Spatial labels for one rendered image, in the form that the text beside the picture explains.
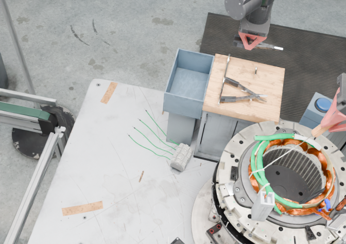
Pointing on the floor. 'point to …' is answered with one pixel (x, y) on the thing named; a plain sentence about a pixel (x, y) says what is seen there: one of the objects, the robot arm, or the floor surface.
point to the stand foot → (33, 141)
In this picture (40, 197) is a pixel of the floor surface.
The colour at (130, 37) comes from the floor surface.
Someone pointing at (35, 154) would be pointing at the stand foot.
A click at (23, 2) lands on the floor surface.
